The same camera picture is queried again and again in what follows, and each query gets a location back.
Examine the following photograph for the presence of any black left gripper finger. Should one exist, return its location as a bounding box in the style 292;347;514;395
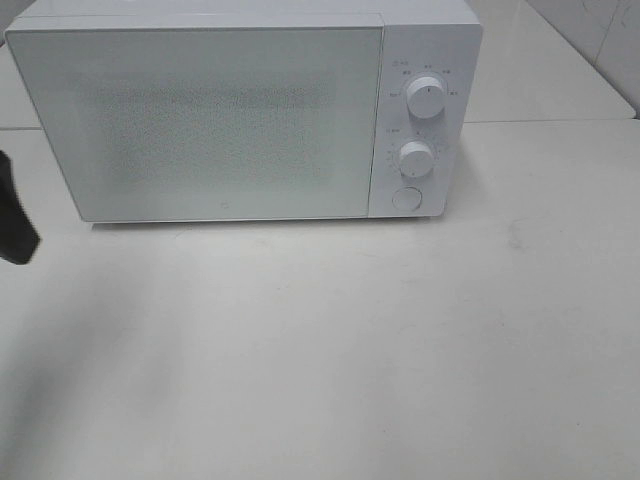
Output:
0;152;40;265

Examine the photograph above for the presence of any round white door button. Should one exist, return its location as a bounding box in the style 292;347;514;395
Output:
392;187;422;212

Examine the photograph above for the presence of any white round knob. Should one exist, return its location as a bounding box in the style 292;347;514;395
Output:
399;141;435;179
405;74;447;120

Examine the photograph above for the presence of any white microwave door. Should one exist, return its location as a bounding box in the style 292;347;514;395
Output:
8;28;382;223

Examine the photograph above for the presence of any white microwave oven body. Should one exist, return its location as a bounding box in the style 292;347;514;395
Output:
4;1;483;218

